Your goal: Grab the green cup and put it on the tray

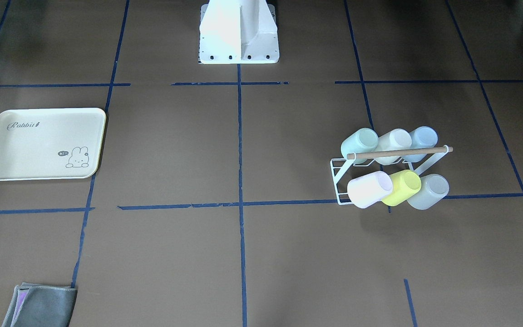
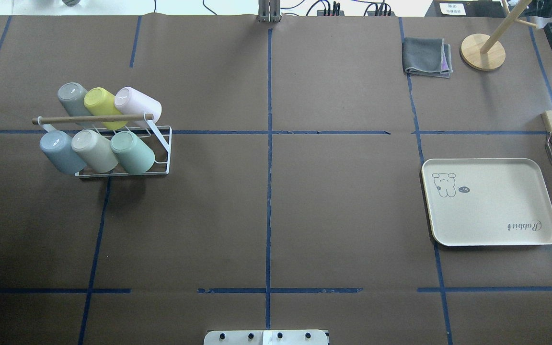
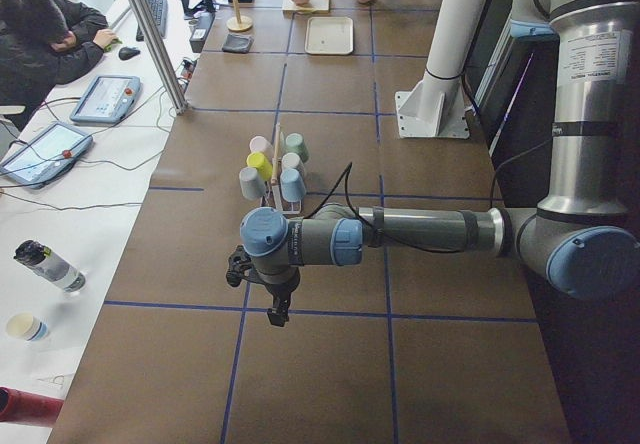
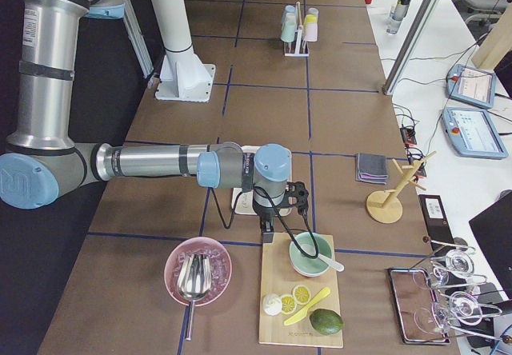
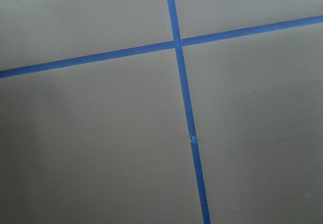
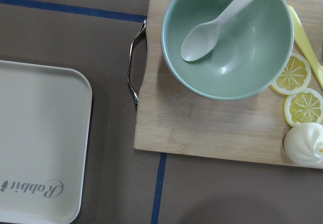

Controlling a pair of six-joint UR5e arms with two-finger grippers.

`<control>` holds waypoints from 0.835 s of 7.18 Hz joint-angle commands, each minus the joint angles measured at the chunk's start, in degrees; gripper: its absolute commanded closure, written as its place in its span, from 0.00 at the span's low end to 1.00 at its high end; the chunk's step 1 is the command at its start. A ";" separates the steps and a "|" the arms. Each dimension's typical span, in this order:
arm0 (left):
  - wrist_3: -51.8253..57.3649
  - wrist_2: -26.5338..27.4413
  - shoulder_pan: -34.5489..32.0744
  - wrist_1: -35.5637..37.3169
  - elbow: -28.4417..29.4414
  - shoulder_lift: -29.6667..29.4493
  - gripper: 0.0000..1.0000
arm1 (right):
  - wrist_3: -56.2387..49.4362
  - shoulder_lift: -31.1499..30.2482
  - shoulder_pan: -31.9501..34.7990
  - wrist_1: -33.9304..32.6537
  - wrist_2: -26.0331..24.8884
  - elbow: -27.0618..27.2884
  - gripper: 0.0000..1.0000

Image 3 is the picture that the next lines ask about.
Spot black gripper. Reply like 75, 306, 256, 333
265, 269, 300, 327

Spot green cup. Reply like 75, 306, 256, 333
285, 133, 309, 163

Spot cream rabbit tray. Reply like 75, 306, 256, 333
304, 17, 354, 55

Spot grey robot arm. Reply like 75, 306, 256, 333
226, 0, 639, 326

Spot blue cup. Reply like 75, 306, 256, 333
280, 168, 306, 202

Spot grey cup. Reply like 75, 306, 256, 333
238, 167, 266, 200

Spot beige cup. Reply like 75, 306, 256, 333
281, 152, 306, 177

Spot yellow cup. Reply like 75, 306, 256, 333
246, 151, 273, 181

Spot pink cup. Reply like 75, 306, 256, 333
249, 135, 274, 159

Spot paper cup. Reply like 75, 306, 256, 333
5, 312, 49, 342

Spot water bottle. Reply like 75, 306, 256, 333
14, 240, 86, 293

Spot grey folded cloth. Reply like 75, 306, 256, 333
221, 33, 253, 54

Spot upper teach pendant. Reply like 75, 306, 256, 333
70, 75, 141, 126

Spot teach pendant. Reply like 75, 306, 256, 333
70, 75, 141, 126
1, 122, 94, 189

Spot red cylinder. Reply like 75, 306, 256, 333
1, 387, 64, 428

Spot lower teach pendant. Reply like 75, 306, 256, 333
1, 122, 94, 189

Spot wooden mug tree stand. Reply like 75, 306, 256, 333
226, 0, 253, 33

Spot black power box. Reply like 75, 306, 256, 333
188, 12, 215, 53

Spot black computer mouse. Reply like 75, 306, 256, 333
118, 46, 141, 61

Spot wooden cutting board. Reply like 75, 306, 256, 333
282, 0, 330, 13

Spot black keyboard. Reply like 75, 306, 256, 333
146, 0, 168, 39

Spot person in black jacket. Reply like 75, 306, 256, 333
1, 0, 117, 131

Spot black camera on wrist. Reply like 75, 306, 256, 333
226, 245, 263, 288

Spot white wire cup rack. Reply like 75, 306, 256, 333
261, 122, 303, 216

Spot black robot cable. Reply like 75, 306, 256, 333
302, 161, 556, 254

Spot aluminium frame post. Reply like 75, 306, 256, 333
128, 0, 188, 115

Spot white camera pole base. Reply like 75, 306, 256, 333
395, 0, 486, 139

